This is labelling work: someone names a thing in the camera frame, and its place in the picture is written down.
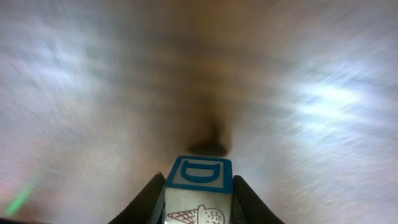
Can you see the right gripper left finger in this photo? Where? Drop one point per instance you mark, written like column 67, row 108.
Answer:
column 148, row 205

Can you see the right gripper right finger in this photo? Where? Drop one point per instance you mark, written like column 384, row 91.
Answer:
column 248, row 208

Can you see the blue D wooden block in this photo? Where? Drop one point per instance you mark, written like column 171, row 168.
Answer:
column 199, row 190

